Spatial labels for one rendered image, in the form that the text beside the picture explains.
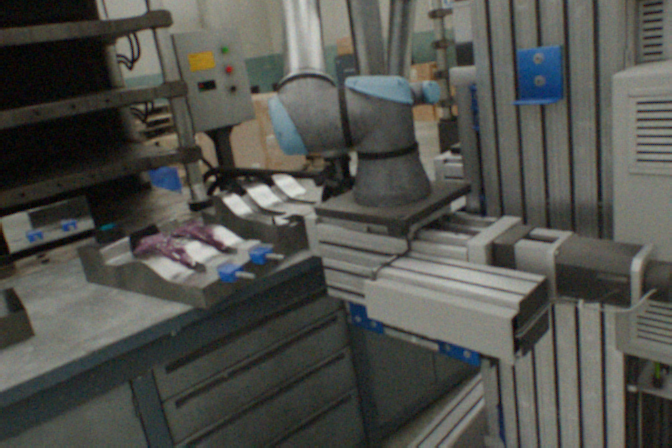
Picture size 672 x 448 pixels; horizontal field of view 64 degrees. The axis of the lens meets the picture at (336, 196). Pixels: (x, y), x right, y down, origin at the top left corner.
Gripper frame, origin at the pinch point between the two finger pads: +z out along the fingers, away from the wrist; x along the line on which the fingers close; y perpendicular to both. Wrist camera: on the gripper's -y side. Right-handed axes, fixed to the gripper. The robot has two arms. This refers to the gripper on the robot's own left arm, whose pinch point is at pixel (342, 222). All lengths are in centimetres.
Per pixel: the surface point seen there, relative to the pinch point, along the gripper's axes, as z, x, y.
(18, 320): 0, -83, -8
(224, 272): -2.0, -39.7, 11.2
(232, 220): -1.7, -22.7, -27.9
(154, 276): -1, -53, -3
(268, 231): -2.1, -20.1, -6.5
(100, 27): -67, -37, -85
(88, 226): 0, -59, -78
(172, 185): 56, 42, -389
